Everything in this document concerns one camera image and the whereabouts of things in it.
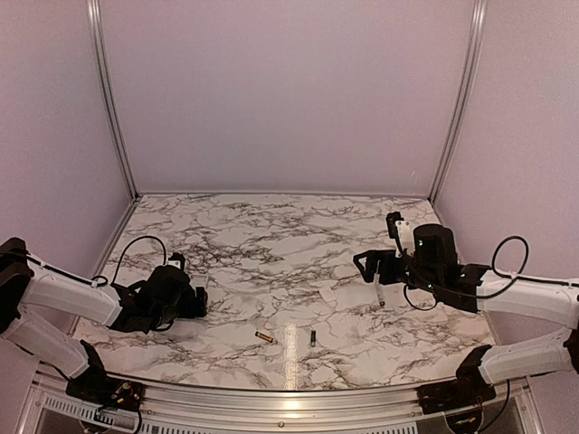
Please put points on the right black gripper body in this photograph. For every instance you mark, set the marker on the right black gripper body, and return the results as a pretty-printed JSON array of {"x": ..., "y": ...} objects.
[{"x": 422, "y": 277}]

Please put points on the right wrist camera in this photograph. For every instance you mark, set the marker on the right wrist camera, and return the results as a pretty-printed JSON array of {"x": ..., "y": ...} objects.
[{"x": 401, "y": 232}]

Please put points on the white battery cover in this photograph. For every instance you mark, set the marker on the white battery cover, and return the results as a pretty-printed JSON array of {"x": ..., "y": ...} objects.
[{"x": 327, "y": 295}]

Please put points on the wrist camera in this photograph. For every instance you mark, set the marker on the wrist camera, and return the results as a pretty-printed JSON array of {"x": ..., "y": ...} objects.
[
  {"x": 177, "y": 260},
  {"x": 401, "y": 232}
]

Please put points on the black gold battery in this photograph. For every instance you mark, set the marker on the black gold battery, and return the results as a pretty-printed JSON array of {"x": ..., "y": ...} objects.
[{"x": 264, "y": 337}]

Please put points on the left aluminium frame post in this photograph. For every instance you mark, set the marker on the left aluminium frame post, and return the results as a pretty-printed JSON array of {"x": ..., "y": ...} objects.
[{"x": 102, "y": 65}]

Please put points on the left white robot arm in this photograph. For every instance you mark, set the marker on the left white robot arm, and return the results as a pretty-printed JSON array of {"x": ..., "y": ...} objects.
[{"x": 28, "y": 282}]

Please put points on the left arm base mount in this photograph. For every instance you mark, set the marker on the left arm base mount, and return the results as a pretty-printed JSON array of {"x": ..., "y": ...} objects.
[{"x": 96, "y": 386}]

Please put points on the white remote control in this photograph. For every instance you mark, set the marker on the white remote control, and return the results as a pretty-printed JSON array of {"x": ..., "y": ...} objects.
[{"x": 199, "y": 281}]

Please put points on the aluminium frame post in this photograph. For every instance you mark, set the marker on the aluminium frame post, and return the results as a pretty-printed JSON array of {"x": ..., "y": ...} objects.
[
  {"x": 102, "y": 65},
  {"x": 467, "y": 79}
]

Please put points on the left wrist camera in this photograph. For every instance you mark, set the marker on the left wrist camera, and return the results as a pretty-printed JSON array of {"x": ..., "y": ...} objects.
[{"x": 177, "y": 260}]

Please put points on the right aluminium frame post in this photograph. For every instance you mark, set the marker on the right aluminium frame post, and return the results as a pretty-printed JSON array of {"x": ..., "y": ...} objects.
[{"x": 467, "y": 79}]

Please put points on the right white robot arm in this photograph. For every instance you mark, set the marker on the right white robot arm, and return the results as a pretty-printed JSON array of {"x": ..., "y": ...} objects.
[{"x": 555, "y": 301}]

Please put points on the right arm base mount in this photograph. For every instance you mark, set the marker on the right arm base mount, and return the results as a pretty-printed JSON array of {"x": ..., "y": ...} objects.
[{"x": 467, "y": 388}]

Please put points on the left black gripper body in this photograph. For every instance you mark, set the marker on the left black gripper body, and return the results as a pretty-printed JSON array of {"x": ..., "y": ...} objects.
[{"x": 187, "y": 310}]

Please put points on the front aluminium rail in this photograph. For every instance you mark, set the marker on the front aluminium rail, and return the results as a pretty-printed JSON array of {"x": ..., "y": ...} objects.
[{"x": 178, "y": 408}]

